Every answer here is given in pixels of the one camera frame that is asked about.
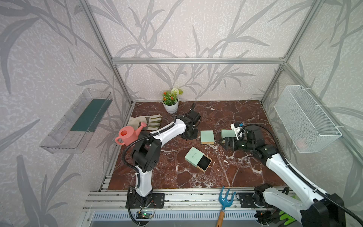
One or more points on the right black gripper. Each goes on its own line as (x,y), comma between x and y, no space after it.
(222,145)

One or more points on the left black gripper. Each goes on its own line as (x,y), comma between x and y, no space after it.
(195,131)

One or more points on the mint drawer jewelry box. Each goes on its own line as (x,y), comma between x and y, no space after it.
(207,137)

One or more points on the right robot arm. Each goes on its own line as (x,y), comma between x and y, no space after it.
(303,200)

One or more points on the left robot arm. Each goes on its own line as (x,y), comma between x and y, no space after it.
(142,155)

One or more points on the potted plant white pot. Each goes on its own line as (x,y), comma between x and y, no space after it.
(171,101)

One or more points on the beige gardening gloves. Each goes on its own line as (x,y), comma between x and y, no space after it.
(152,122)

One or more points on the blue hand rake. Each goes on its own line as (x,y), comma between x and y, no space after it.
(225,202)

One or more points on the pink watering can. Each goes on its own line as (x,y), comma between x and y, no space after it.
(128,135)

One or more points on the green work glove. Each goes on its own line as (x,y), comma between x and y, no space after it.
(282,219)

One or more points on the white wire mesh basket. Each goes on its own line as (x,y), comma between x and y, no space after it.
(307,124)

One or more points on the clear plastic wall shelf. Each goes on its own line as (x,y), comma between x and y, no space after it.
(75,129)

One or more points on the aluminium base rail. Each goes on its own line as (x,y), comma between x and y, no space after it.
(168,204)

